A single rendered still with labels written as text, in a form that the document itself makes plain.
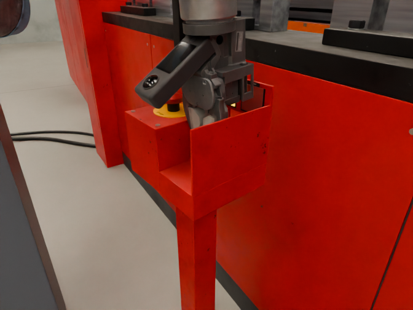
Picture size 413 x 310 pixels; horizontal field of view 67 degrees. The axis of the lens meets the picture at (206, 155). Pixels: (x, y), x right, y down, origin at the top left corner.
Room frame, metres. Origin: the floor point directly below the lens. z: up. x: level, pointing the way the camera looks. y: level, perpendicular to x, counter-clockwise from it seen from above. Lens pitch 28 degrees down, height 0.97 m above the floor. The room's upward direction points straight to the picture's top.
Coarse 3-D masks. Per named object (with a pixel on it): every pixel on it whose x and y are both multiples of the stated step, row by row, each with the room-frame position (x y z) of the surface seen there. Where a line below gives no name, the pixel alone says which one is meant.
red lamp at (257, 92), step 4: (248, 88) 0.50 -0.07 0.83; (256, 88) 0.49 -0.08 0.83; (260, 88) 0.48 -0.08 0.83; (256, 92) 0.49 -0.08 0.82; (260, 92) 0.48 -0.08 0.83; (256, 96) 0.48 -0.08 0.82; (260, 96) 0.48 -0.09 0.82; (248, 100) 0.50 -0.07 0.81; (252, 100) 0.49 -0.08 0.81; (256, 100) 0.48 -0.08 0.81; (260, 100) 0.48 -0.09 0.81; (244, 104) 0.51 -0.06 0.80; (248, 104) 0.50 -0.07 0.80; (252, 104) 0.49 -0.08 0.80; (256, 104) 0.48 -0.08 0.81; (260, 104) 0.48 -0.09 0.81; (244, 108) 0.50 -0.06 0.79; (248, 108) 0.50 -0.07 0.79; (252, 108) 0.49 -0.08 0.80; (256, 108) 0.48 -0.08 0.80
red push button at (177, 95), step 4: (176, 92) 0.54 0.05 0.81; (172, 96) 0.51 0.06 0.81; (176, 96) 0.52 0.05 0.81; (180, 96) 0.52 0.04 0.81; (168, 100) 0.51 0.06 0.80; (172, 100) 0.51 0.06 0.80; (176, 100) 0.51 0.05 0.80; (180, 100) 0.51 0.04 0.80; (168, 104) 0.52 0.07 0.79; (172, 104) 0.51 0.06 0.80; (176, 104) 0.52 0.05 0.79; (168, 108) 0.52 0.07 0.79; (172, 108) 0.51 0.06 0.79; (176, 108) 0.52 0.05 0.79
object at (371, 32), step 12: (324, 36) 0.64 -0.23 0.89; (336, 36) 0.62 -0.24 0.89; (348, 36) 0.59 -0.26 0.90; (360, 36) 0.57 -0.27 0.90; (372, 36) 0.56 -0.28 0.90; (384, 36) 0.54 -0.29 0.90; (396, 36) 0.52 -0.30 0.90; (408, 36) 0.52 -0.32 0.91; (348, 48) 0.59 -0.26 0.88; (360, 48) 0.57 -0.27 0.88; (372, 48) 0.55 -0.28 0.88; (384, 48) 0.53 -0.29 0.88; (396, 48) 0.52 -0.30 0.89; (408, 48) 0.50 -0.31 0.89
